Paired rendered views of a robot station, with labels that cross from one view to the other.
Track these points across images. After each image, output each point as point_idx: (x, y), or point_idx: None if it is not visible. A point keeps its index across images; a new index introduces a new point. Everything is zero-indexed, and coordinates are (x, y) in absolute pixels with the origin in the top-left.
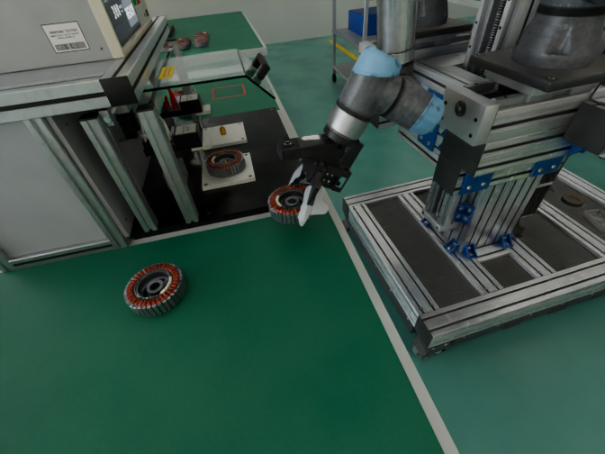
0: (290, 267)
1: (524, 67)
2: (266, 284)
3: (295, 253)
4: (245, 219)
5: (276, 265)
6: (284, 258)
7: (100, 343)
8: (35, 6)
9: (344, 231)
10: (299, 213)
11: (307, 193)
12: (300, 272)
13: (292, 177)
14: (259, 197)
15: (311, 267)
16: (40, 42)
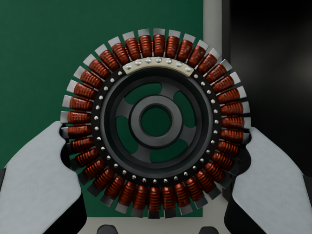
0: (25, 82)
1: None
2: (0, 26)
3: (61, 102)
4: (213, 12)
5: (42, 56)
6: (57, 75)
7: None
8: None
9: (96, 231)
10: (57, 126)
11: (31, 195)
12: (6, 99)
13: (275, 151)
14: (273, 49)
15: (9, 126)
16: None
